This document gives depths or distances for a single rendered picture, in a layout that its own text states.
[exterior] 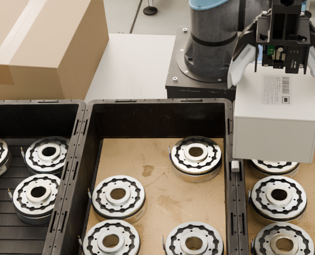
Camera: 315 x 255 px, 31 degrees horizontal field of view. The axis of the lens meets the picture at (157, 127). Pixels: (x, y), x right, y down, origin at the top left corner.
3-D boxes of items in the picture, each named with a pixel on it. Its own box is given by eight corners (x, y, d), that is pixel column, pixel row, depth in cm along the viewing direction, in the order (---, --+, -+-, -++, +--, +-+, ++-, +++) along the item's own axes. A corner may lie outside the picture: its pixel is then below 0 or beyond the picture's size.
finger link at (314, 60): (323, 113, 84) (292, 72, 80) (321, 87, 88) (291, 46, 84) (343, 105, 82) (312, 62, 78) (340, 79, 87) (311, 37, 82)
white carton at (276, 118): (239, 77, 101) (241, 35, 95) (307, 80, 99) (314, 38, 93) (232, 158, 87) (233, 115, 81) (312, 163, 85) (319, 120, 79)
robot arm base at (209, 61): (194, 37, 152) (193, 5, 145) (248, 46, 148) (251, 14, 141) (176, 72, 142) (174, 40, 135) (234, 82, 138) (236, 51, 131)
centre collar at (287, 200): (265, 185, 106) (265, 183, 106) (291, 186, 106) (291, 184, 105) (265, 206, 103) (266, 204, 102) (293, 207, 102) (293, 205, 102)
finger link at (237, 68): (211, 98, 85) (248, 60, 79) (214, 74, 90) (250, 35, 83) (228, 108, 86) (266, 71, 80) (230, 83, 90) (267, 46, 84)
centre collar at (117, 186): (106, 185, 109) (106, 183, 109) (131, 184, 109) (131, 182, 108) (104, 206, 105) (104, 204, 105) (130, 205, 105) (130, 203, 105)
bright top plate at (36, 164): (28, 139, 121) (28, 137, 120) (75, 135, 120) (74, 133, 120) (23, 175, 113) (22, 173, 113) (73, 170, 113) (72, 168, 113)
